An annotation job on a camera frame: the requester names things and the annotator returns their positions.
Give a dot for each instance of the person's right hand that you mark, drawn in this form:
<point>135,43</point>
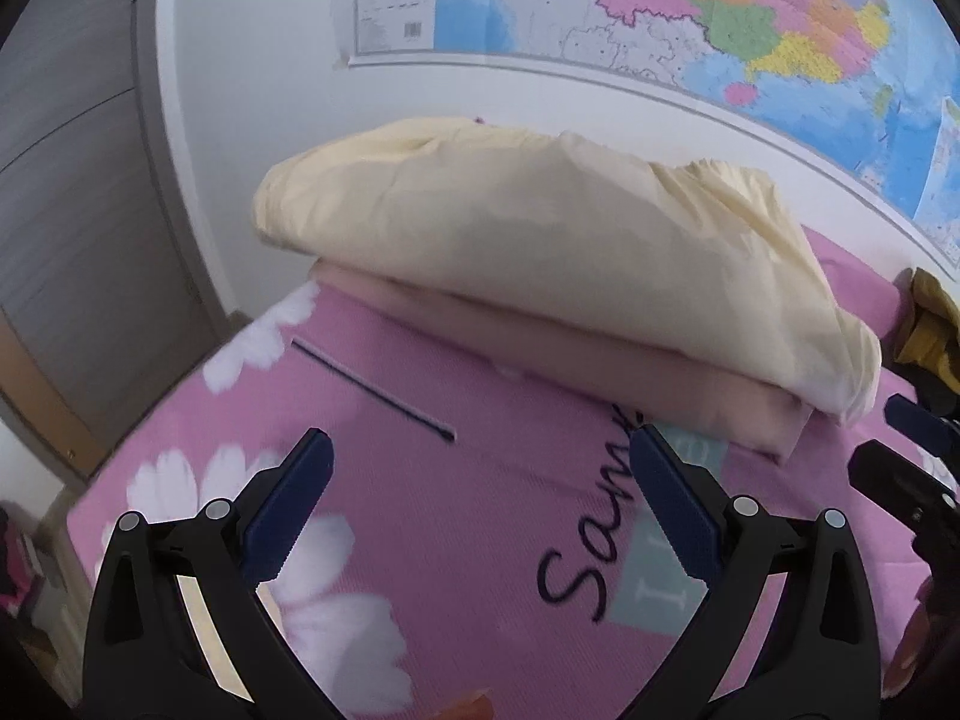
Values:
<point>905,658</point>

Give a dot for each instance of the olive brown jacket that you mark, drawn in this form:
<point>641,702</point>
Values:
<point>928,335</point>

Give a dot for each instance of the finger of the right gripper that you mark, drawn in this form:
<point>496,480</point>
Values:
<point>936,435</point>
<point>902,489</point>

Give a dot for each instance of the folded pink garment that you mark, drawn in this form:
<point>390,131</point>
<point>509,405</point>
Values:
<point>663,385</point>

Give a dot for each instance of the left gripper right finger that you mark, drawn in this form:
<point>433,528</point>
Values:
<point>819,658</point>

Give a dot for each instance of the pink floral bed sheet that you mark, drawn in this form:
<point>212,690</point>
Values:
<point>483,536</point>

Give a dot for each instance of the grey wardrobe door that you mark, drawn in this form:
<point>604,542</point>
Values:
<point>106,301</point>

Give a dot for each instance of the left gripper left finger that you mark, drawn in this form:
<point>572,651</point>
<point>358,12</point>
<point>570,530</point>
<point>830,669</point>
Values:
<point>142,657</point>

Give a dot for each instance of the colourful wall map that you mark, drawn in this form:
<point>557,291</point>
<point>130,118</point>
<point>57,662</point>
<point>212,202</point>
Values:
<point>869,86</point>

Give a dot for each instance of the cream beige jacket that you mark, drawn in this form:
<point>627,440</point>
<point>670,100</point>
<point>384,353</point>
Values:
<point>703,259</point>

